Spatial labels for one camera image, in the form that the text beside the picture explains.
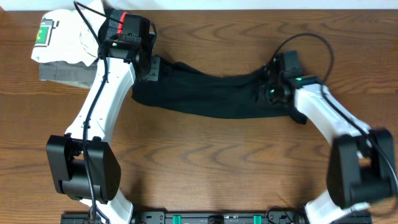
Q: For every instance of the olive grey folded garment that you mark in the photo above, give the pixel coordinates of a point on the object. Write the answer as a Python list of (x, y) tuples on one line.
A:
[(77, 74)]

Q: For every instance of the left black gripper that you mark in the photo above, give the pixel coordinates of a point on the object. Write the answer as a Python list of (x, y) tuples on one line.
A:
[(155, 74)]

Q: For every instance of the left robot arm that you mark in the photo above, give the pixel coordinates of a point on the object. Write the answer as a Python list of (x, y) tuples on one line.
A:
[(81, 161)]

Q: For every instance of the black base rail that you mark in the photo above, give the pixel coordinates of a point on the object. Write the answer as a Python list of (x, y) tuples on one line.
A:
[(273, 216)]

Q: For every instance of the white printed t-shirt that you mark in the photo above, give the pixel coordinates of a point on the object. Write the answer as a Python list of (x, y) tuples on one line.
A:
[(64, 36)]

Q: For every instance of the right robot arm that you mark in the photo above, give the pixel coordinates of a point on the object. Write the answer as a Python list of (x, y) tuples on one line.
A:
[(360, 169)]

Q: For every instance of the black t-shirt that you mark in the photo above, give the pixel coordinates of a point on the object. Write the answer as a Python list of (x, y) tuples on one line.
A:
[(185, 89)]

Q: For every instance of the black garment red trim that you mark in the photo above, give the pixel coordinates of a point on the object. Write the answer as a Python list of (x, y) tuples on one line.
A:
[(109, 29)]

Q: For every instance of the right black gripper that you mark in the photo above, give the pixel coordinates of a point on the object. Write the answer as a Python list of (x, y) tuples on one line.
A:
[(270, 101)]

